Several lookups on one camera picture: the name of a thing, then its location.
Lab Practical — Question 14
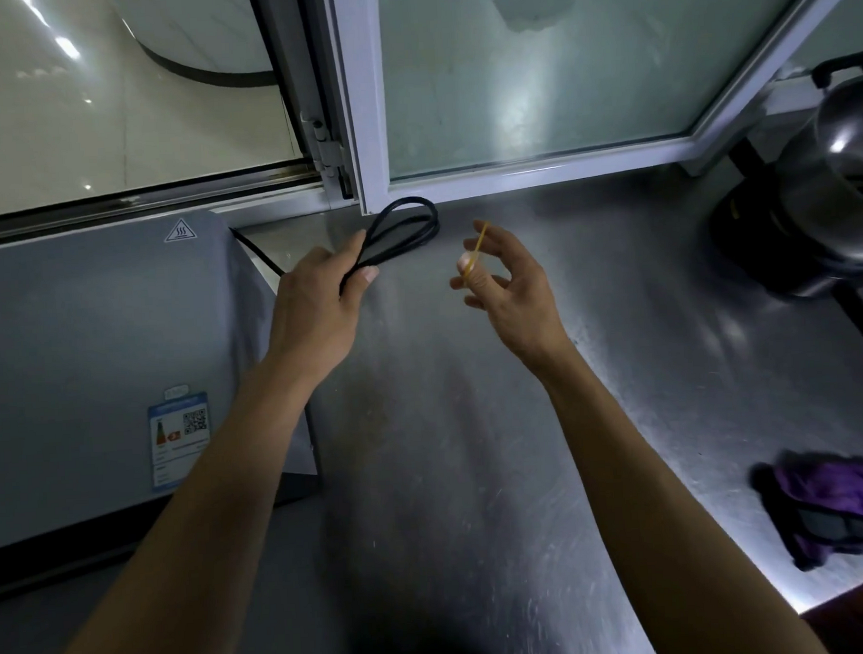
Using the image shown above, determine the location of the person's left hand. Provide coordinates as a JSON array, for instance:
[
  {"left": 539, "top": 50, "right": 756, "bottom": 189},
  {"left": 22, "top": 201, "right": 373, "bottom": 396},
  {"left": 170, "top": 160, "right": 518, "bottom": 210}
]
[{"left": 260, "top": 230, "right": 386, "bottom": 388}]

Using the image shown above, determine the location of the person's right hand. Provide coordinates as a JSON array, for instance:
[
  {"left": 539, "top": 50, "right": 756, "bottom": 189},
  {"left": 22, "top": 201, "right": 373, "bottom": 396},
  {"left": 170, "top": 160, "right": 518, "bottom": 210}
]
[{"left": 446, "top": 216, "right": 577, "bottom": 382}]

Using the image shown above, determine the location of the yellow rubber band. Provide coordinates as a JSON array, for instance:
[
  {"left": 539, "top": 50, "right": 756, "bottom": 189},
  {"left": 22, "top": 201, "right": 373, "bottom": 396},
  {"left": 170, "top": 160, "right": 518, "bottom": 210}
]
[{"left": 467, "top": 220, "right": 492, "bottom": 274}]

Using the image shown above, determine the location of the black power cable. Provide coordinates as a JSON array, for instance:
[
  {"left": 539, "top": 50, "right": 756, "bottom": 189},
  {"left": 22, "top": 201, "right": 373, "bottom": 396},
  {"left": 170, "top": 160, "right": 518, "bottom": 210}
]
[{"left": 228, "top": 194, "right": 444, "bottom": 301}]

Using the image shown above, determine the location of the person's left forearm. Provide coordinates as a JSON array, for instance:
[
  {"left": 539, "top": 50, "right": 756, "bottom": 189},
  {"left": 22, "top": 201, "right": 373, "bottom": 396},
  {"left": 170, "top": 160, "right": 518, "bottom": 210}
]
[{"left": 26, "top": 342, "right": 341, "bottom": 654}]

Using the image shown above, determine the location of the person's right forearm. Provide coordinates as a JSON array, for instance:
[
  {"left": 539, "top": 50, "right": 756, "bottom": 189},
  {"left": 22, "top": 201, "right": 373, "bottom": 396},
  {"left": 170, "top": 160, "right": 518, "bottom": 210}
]
[{"left": 524, "top": 328, "right": 834, "bottom": 654}]

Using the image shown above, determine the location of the grey window hinge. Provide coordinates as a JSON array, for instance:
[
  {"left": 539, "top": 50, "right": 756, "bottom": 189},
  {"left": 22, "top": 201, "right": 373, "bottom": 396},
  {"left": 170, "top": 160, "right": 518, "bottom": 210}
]
[{"left": 300, "top": 111, "right": 349, "bottom": 186}]

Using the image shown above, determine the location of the white framed glass window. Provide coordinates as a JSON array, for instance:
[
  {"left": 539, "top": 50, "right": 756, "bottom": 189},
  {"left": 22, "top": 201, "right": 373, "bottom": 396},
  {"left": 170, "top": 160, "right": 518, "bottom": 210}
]
[{"left": 323, "top": 0, "right": 863, "bottom": 219}]

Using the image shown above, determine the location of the blue white label sticker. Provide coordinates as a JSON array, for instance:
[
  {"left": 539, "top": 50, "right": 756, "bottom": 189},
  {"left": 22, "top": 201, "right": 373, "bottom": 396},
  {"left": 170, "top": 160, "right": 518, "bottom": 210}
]
[{"left": 146, "top": 390, "right": 215, "bottom": 494}]

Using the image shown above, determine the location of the grey metal kitchen appliance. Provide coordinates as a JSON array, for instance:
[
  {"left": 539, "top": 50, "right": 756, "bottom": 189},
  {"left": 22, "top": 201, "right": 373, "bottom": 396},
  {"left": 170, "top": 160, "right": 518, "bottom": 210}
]
[{"left": 0, "top": 205, "right": 324, "bottom": 601}]

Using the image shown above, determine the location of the grey framed glass window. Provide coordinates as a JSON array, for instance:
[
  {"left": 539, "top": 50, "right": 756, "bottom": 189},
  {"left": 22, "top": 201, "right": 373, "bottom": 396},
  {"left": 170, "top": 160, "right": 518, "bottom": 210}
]
[{"left": 0, "top": 0, "right": 360, "bottom": 246}]

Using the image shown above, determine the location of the stainless steel pot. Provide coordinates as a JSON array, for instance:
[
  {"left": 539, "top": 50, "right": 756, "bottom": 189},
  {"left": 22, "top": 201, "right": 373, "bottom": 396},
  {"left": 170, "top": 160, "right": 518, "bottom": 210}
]
[{"left": 768, "top": 51, "right": 863, "bottom": 300}]

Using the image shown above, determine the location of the purple cloth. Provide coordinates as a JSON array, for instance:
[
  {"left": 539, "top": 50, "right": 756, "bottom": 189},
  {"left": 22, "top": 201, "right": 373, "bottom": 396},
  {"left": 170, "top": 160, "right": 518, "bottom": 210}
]
[{"left": 749, "top": 446, "right": 863, "bottom": 576}]

